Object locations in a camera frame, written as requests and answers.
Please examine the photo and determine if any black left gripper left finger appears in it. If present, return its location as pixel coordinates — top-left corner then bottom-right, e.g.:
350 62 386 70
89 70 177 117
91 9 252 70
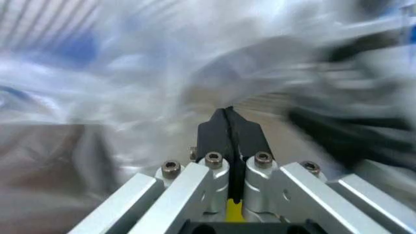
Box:
67 108 236 234

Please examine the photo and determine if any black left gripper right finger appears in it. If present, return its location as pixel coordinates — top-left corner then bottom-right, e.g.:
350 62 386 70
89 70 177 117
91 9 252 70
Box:
226 106 416 234

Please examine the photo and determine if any translucent white garbage bag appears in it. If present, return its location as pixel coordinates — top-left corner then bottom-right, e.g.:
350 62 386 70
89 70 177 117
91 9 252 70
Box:
0 0 416 234

